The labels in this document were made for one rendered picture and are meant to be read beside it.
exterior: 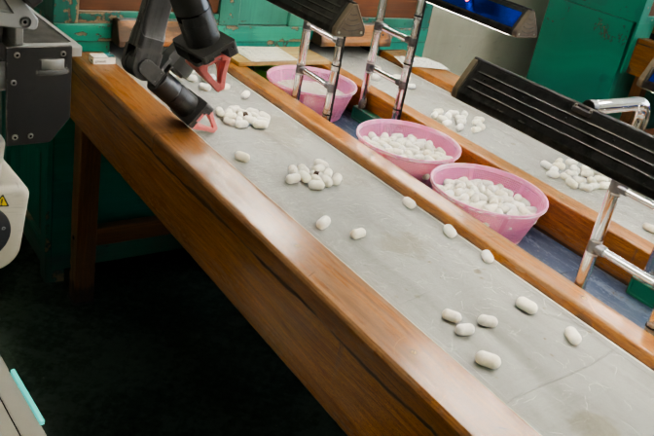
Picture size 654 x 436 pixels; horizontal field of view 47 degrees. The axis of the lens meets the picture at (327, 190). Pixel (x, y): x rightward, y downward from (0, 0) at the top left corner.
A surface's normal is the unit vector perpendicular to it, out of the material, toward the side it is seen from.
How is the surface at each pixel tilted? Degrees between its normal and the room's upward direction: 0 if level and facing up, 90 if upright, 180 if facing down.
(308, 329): 90
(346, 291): 0
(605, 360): 0
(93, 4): 90
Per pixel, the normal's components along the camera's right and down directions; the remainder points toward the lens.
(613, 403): 0.18, -0.89
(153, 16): 0.55, 0.30
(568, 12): -0.77, 0.14
